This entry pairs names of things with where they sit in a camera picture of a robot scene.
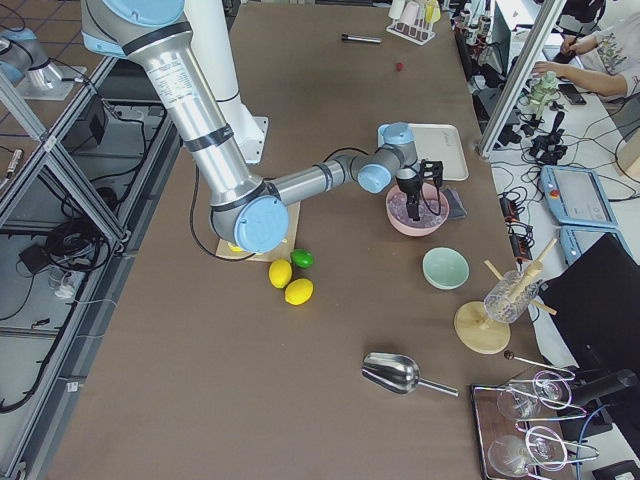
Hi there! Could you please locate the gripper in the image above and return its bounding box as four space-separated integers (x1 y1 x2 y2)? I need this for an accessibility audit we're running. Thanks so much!
396 167 421 221

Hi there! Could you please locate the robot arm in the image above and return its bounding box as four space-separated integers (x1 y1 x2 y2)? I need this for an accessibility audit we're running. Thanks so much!
81 1 418 254

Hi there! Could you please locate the pink bowl of ice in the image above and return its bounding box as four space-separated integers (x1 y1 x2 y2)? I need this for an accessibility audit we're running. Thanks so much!
385 182 450 237

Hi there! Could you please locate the wooden cup stand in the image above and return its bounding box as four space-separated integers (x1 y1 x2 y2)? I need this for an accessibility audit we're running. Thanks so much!
454 238 557 354

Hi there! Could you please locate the metal ice scoop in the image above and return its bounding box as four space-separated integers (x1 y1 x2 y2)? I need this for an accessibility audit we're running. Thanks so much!
361 352 459 397

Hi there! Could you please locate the white cup rack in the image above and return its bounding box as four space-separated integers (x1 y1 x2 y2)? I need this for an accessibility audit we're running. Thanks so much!
386 0 441 46

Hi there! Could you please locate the grey folded cloth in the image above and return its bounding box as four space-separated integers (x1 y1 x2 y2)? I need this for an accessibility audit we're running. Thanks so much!
441 187 467 220

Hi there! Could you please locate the beige rabbit tray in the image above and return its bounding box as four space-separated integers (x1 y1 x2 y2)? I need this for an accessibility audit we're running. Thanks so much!
409 123 469 181

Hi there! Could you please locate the mint green bowl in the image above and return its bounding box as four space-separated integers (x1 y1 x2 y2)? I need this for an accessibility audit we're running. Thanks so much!
422 247 470 290

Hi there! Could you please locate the green lime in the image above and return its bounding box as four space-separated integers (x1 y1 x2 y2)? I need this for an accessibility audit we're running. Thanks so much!
290 248 315 268

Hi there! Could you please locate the clear glass mug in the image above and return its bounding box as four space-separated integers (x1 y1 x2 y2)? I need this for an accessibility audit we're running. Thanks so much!
483 271 539 324

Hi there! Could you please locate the wooden cutting board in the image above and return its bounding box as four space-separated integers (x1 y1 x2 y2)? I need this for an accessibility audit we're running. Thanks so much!
216 195 300 261

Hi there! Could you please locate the yellow lemon lower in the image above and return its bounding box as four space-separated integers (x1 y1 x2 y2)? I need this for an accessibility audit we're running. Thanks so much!
284 278 314 306

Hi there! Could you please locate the yellow lemon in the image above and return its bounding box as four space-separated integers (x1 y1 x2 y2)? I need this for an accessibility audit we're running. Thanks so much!
268 259 293 289
284 278 314 306

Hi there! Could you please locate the yellow lemon upper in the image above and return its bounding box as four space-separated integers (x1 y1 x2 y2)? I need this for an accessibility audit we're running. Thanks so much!
268 259 293 289

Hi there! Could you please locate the teach pendant upper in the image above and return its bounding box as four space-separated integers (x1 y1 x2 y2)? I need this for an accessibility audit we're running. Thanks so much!
540 165 618 228

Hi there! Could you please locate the teach pendant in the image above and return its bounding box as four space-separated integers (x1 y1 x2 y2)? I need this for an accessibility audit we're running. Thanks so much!
559 225 628 266
540 165 618 228

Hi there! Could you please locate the teach pendant lower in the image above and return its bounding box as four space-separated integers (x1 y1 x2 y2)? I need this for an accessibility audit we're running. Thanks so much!
559 225 628 266

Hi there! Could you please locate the long bar spoon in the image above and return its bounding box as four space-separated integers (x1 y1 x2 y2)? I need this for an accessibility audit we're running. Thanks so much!
503 350 574 376

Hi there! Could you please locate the black silver muddler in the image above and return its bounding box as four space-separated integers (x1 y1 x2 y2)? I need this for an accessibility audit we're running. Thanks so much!
341 33 382 45

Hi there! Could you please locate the black monitor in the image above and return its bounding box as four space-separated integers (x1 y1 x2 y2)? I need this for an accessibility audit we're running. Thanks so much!
540 234 639 373

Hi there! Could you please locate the wine glass upper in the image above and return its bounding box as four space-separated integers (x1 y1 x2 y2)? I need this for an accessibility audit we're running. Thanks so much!
497 370 586 422

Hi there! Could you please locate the wine glass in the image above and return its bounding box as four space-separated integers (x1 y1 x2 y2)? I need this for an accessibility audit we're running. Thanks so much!
487 426 600 479
497 370 586 422

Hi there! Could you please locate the black glass holder tray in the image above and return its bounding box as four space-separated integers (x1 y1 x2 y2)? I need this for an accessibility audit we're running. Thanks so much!
469 384 524 479

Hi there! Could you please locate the seated person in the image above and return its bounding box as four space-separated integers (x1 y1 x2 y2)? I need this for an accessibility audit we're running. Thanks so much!
531 11 639 101

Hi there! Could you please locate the wine glass lower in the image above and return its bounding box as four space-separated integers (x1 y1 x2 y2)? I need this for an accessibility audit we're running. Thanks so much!
487 426 600 479

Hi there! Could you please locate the aluminium frame post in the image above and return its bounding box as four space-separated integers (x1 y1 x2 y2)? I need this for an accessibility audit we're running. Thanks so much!
476 0 566 162

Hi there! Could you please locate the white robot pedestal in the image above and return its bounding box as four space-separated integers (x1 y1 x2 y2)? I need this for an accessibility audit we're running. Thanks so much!
184 0 268 165

